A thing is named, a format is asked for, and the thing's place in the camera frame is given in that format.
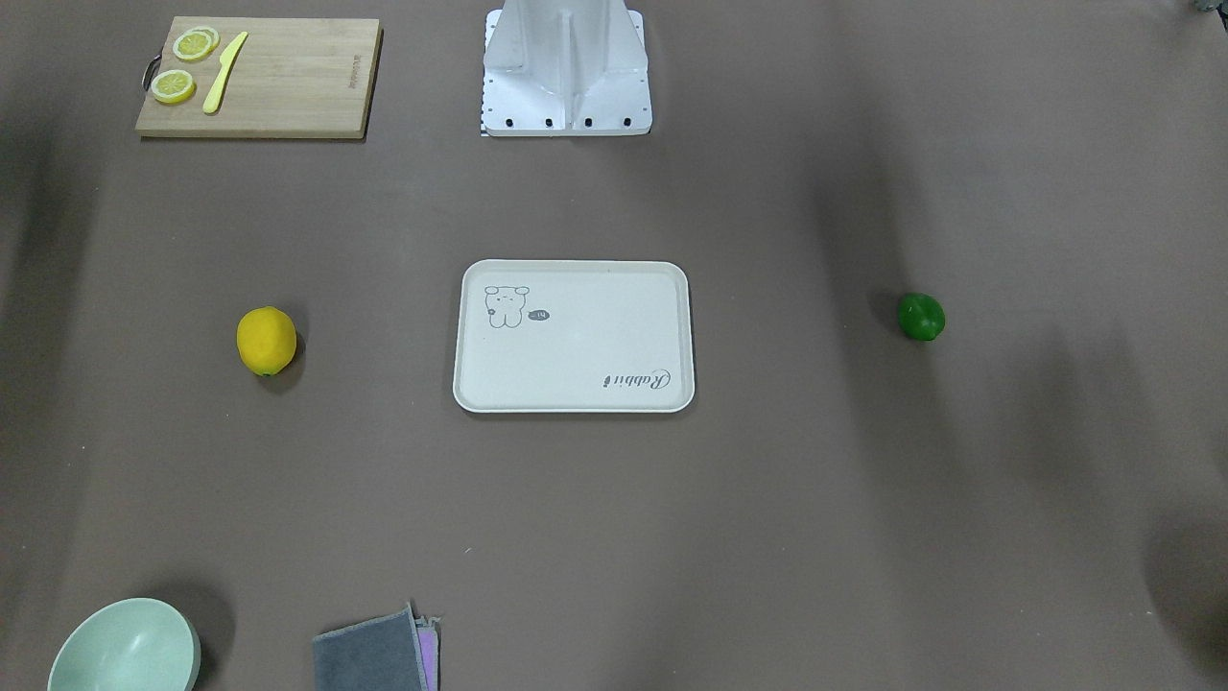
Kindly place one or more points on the green lime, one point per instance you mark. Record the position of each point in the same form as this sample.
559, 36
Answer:
920, 316

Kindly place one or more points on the yellow lemon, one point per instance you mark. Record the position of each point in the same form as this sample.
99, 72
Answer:
266, 340

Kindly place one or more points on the white rabbit tray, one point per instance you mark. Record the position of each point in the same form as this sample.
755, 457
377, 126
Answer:
574, 337

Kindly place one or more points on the purple cloth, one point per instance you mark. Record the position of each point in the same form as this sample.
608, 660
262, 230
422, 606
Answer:
428, 642

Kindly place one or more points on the grey folded cloth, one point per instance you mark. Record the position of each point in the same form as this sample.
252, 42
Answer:
378, 654

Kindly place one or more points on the wooden cutting board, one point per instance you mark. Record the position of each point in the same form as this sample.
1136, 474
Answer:
295, 78

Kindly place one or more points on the yellow plastic knife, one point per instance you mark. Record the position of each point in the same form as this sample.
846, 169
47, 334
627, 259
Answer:
213, 98

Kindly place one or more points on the lemon slice lower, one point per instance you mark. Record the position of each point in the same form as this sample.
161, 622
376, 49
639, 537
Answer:
172, 87

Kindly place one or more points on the lemon slice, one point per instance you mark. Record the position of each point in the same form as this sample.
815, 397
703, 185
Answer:
196, 43
172, 87

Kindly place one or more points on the lemon slice upper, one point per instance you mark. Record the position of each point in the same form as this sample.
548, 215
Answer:
196, 43

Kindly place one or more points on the mint green bowl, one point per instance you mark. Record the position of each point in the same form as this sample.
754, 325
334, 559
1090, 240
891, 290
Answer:
132, 644

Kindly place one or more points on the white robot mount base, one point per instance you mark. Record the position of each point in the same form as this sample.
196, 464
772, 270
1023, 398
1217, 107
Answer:
565, 69

